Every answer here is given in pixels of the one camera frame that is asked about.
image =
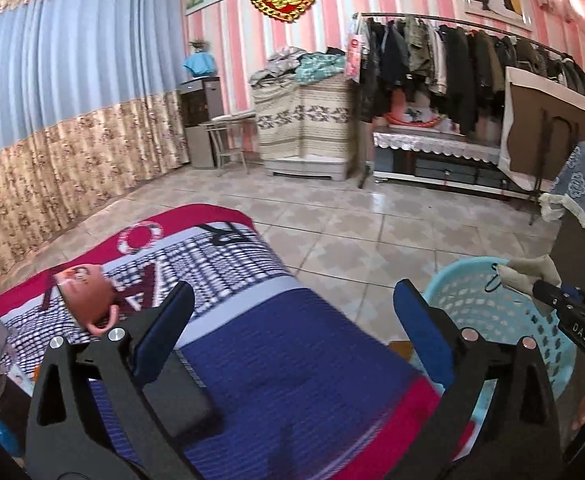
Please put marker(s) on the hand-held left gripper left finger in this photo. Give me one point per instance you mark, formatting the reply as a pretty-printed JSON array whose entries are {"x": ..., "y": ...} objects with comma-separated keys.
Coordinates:
[{"x": 162, "y": 330}]

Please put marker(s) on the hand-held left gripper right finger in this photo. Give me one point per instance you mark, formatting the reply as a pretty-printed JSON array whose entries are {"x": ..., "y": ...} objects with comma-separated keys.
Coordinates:
[{"x": 422, "y": 330}]

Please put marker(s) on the beige cloth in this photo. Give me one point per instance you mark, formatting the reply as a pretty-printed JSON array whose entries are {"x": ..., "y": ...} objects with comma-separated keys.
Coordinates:
[{"x": 527, "y": 272}]

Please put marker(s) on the light blue plastic basket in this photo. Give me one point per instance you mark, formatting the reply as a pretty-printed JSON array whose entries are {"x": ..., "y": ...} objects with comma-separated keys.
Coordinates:
[{"x": 477, "y": 300}]

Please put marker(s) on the dark cabinet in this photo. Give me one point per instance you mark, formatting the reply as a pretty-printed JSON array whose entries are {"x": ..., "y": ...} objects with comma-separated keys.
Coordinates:
[{"x": 582, "y": 255}]

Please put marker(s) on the black case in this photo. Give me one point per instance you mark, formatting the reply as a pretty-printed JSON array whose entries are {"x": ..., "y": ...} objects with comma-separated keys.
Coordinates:
[{"x": 187, "y": 400}]

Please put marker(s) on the pink mug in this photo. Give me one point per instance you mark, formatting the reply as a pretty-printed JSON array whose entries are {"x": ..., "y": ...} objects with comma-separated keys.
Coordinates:
[{"x": 85, "y": 295}]

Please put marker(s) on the low tv stand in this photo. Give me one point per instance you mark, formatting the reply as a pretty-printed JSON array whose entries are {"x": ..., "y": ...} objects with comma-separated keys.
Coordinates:
[{"x": 437, "y": 170}]

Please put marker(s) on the black easel stand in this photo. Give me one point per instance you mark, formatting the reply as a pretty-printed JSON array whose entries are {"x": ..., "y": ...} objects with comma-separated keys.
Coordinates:
[{"x": 560, "y": 130}]

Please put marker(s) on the black box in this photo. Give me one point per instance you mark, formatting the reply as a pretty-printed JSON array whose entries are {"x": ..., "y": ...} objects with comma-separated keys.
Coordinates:
[{"x": 12, "y": 410}]

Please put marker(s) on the brown cardboard board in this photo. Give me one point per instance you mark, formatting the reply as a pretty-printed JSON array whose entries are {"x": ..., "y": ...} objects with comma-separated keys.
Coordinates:
[{"x": 522, "y": 125}]

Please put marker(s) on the white lace cloth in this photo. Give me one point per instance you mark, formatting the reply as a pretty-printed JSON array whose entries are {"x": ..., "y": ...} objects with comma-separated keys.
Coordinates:
[{"x": 437, "y": 142}]

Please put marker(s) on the grey water dispenser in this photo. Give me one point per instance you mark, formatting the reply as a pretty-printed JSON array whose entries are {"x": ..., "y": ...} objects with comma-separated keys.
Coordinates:
[{"x": 202, "y": 120}]

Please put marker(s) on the small table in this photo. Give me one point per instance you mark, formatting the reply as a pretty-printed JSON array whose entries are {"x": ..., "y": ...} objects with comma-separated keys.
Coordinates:
[{"x": 230, "y": 119}]

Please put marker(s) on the patterned cloth covered cabinet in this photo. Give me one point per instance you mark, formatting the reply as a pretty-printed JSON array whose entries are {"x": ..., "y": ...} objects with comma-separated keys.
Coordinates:
[{"x": 302, "y": 125}]

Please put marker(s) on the row of hanging clothes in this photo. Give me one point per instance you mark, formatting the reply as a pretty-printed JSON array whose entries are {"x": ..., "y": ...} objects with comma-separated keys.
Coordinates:
[{"x": 452, "y": 60}]

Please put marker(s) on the blue floral curtain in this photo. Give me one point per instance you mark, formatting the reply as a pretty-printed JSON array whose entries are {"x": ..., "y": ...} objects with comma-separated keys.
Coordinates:
[{"x": 72, "y": 85}]

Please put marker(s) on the blue covered water bottle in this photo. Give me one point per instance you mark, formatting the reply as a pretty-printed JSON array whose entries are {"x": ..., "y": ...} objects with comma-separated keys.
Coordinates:
[{"x": 200, "y": 65}]

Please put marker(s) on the metal clothes rack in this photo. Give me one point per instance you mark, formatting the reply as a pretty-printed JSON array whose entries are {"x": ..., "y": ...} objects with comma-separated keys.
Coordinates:
[{"x": 472, "y": 22}]

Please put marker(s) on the teal clothes pile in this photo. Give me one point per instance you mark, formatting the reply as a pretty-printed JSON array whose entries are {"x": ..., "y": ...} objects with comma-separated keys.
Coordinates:
[{"x": 320, "y": 67}]

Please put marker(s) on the pink hanging bag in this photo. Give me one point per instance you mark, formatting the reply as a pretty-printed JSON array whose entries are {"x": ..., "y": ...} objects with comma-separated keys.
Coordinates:
[{"x": 355, "y": 52}]

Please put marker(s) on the small potted plant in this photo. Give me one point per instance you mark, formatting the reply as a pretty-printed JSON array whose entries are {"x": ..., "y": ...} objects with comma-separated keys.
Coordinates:
[{"x": 198, "y": 46}]

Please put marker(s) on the grey clothes pile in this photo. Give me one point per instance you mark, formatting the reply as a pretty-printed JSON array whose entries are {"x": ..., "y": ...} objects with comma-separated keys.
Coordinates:
[{"x": 277, "y": 65}]

